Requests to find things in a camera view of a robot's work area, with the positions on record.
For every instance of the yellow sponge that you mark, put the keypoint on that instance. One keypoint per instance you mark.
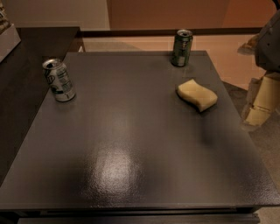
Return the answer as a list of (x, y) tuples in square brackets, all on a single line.
[(202, 97)]

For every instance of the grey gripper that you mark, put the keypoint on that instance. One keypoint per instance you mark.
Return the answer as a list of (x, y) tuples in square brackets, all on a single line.
[(269, 48)]

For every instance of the dark green soda can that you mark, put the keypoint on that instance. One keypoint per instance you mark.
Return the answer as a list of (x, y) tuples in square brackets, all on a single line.
[(182, 48)]

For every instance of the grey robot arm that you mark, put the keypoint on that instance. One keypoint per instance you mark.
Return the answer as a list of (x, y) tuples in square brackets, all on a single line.
[(267, 50)]

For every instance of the white green 7up can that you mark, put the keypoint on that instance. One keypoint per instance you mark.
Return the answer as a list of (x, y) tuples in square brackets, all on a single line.
[(55, 72)]

